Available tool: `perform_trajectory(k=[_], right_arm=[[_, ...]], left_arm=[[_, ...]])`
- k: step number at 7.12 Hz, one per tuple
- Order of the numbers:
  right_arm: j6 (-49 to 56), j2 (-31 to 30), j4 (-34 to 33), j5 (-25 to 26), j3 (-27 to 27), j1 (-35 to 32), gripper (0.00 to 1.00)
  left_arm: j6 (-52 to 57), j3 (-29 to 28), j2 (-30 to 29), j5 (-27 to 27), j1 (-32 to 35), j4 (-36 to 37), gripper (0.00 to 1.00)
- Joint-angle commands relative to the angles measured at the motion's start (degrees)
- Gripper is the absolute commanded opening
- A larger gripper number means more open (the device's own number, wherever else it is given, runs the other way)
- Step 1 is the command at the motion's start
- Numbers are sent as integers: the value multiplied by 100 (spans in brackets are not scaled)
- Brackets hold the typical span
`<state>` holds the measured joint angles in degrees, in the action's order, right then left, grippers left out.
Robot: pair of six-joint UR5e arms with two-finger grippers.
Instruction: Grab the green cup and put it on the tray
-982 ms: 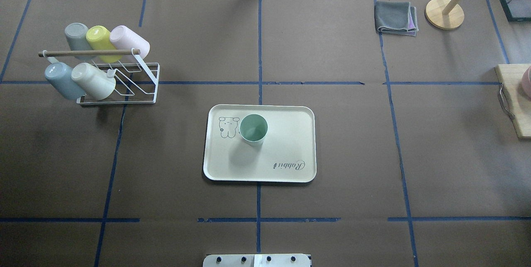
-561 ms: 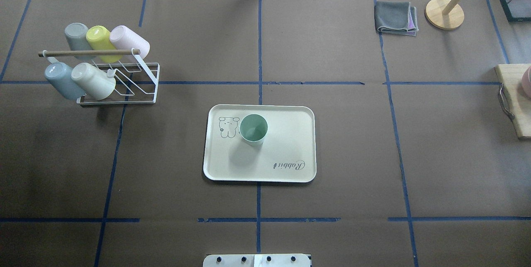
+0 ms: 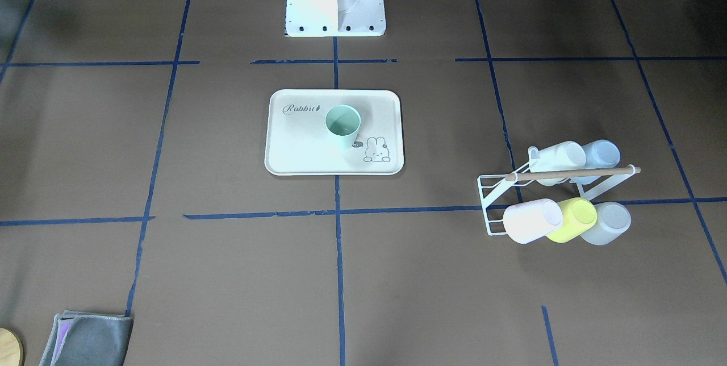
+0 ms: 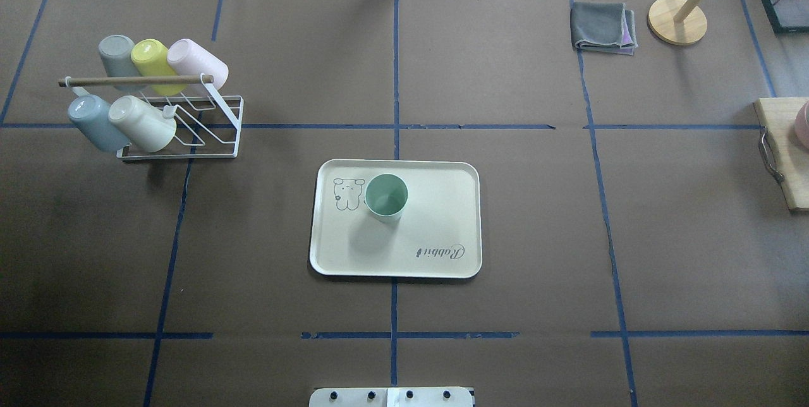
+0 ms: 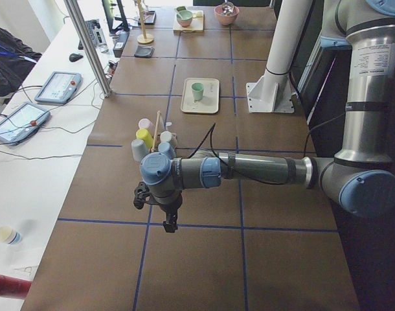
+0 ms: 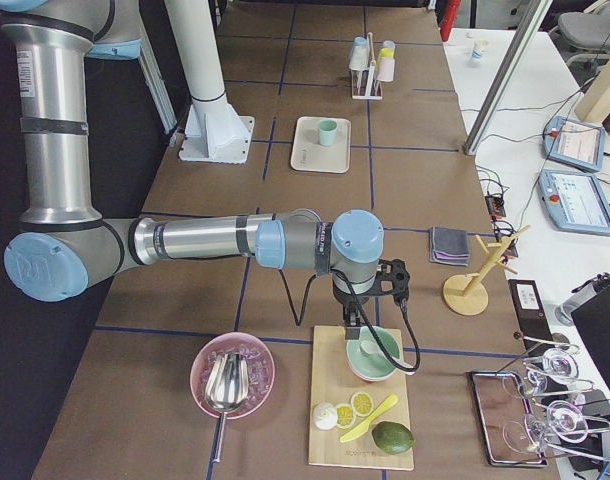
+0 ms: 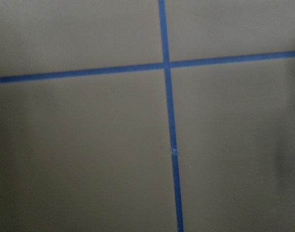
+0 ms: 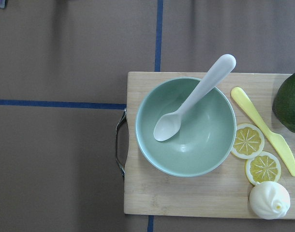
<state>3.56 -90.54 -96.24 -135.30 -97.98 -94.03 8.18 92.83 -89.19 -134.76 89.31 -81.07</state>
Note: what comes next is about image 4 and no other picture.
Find green cup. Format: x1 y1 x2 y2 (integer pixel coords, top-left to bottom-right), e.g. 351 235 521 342
366 174 408 223

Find white rabbit serving tray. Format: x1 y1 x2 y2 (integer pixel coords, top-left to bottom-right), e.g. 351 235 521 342
309 159 483 279

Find pink cup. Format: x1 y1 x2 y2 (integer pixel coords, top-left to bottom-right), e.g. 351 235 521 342
167 39 230 90

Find cream cup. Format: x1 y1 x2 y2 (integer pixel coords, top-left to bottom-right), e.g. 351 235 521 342
107 95 176 153

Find yellow cup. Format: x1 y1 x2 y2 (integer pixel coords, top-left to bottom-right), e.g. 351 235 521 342
130 39 187 96

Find grey cup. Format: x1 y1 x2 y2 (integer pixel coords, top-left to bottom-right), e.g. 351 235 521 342
97 33 140 78

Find blue cup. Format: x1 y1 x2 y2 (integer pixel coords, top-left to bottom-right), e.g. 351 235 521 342
67 94 131 152

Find black metal glass tray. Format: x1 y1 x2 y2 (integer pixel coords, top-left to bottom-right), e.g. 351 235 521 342
761 0 808 33

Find grey folded cloth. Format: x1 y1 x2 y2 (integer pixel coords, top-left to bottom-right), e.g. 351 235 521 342
570 1 638 56

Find wooden mug tree stand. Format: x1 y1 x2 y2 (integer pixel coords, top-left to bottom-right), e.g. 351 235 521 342
647 0 708 46

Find bamboo cutting board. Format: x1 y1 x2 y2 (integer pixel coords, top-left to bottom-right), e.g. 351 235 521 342
754 97 808 212

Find pink bowl with ice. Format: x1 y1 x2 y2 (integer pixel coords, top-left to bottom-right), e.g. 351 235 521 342
793 100 809 150

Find white wire cup rack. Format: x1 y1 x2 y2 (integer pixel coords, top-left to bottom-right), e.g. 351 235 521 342
63 83 245 162

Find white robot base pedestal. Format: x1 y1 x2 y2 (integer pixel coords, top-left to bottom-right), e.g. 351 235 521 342
309 386 476 406

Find wooden rack handle rod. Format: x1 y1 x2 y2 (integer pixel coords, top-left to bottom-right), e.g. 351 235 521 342
58 74 214 87

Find black metal board handle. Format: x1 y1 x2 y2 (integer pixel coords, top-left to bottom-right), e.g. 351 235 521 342
758 126 785 183

